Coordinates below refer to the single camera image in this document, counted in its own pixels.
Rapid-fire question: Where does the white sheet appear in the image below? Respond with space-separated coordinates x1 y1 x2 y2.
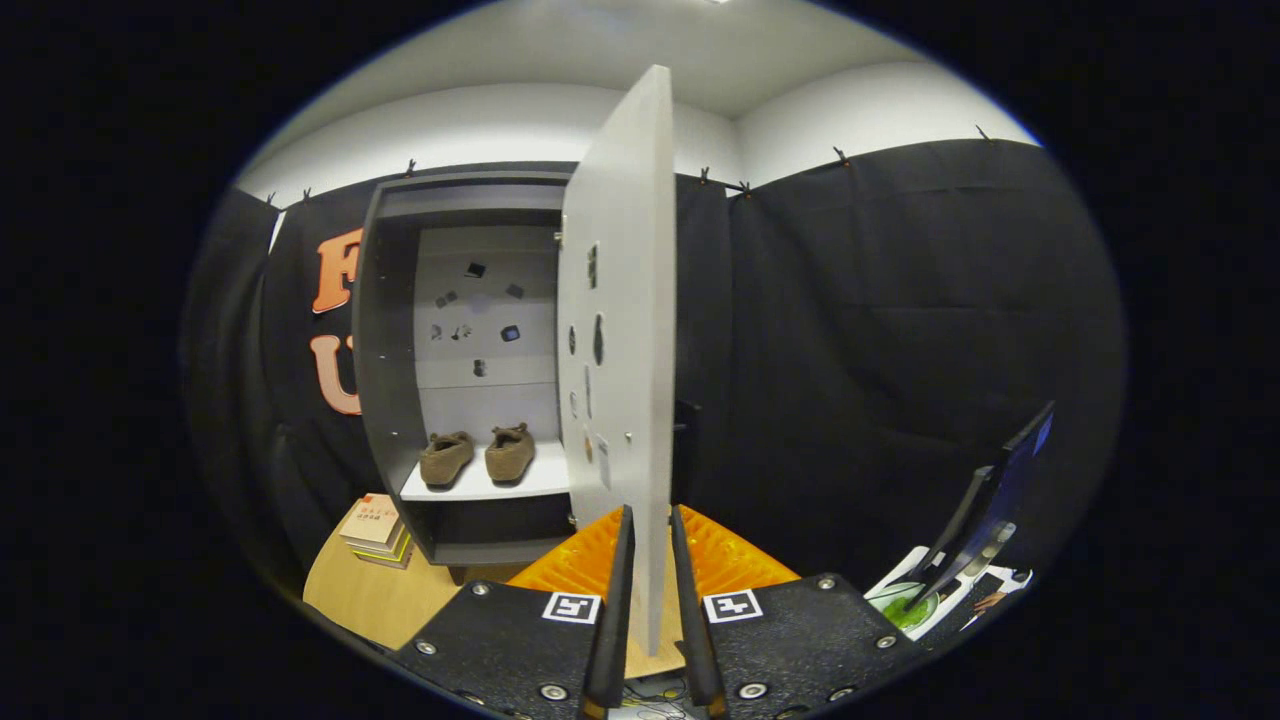
865 545 1034 641

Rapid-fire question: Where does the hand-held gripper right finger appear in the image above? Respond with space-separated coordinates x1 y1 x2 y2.
668 505 926 720

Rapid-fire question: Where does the beige book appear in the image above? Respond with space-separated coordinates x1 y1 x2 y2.
338 493 403 546

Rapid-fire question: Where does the yellow-edged book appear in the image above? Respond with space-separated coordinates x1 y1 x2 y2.
345 525 411 561

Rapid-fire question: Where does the dark grey shoe cabinet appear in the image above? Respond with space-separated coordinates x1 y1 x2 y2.
352 168 579 586

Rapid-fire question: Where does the reddish brown book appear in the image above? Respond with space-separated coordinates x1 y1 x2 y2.
352 540 415 571

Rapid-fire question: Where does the brown suede shoe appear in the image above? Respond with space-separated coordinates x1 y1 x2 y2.
484 422 537 484
418 430 477 489

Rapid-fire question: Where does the beige shoe cabinet door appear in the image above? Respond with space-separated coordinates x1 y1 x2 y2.
556 65 701 656

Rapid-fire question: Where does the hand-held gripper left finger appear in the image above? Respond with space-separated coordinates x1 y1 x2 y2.
395 505 636 720

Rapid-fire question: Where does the black backdrop cloth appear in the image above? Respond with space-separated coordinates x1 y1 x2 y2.
180 135 1129 621

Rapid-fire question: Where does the green round dish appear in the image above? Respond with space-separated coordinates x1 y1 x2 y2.
868 583 941 631

